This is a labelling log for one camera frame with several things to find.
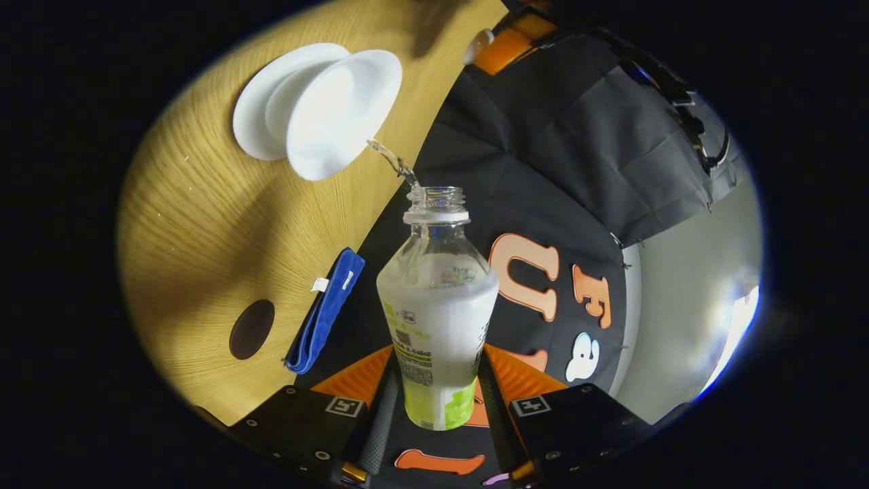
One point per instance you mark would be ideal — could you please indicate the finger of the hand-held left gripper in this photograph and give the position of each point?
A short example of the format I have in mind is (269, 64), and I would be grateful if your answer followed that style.
(509, 44)

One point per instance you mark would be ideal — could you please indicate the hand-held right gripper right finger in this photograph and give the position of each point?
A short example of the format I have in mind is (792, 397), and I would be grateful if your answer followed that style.
(499, 421)

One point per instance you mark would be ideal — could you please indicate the blue towel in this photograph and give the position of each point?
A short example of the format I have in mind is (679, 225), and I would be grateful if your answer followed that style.
(326, 312)

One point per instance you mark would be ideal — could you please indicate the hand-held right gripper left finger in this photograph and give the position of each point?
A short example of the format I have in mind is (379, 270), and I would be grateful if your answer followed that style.
(380, 421)

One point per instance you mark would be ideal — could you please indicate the white teacup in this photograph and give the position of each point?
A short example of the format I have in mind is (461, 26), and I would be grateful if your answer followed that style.
(343, 112)

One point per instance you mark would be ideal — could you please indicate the clear water bottle green label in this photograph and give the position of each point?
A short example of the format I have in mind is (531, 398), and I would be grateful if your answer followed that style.
(438, 319)

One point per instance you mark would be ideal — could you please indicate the white saucer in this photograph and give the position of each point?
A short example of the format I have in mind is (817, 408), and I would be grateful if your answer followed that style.
(250, 129)

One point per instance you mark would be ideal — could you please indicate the dark round coaster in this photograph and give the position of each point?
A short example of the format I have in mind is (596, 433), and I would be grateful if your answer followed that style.
(252, 329)

